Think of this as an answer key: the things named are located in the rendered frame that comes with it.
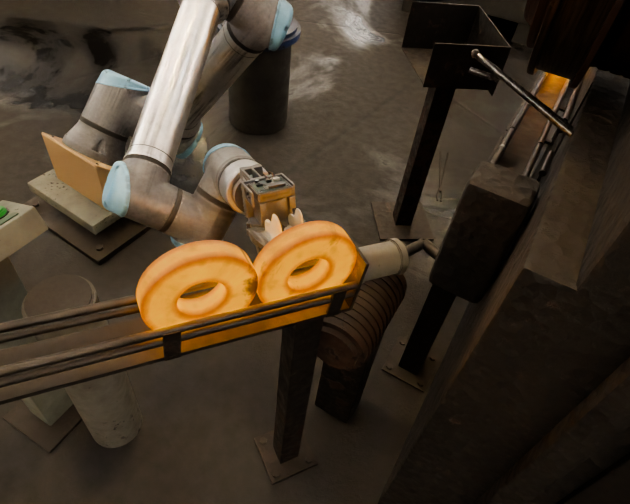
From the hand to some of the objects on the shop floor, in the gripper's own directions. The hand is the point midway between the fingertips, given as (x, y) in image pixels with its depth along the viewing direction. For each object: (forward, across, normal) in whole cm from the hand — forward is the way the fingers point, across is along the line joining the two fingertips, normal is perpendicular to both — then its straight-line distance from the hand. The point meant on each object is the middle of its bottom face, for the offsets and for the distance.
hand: (299, 255), depth 72 cm
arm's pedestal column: (-120, -24, +36) cm, 127 cm away
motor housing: (-25, +16, +67) cm, 73 cm away
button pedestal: (-52, -48, +58) cm, 92 cm away
